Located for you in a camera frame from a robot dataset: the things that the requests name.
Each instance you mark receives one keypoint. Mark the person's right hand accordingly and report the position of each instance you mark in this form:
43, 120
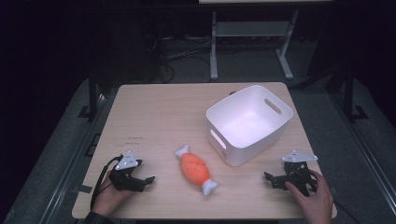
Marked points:
314, 200

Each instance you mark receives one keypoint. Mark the orange plush bone toy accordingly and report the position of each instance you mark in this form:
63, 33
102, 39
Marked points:
194, 169

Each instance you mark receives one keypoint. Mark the white plastic basket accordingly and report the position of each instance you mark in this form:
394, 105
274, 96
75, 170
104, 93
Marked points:
249, 124

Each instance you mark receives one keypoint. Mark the person's left hand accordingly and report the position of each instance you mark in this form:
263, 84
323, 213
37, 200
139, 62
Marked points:
109, 196

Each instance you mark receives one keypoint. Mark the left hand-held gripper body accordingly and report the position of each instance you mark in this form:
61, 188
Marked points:
124, 179

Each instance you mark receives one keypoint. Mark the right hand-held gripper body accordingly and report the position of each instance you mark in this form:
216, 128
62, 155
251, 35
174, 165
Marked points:
298, 172

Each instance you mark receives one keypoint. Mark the dark metal stand post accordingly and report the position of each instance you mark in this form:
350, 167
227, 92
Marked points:
92, 93
350, 96

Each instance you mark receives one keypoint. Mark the grey metal table frame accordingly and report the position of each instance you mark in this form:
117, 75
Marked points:
250, 31

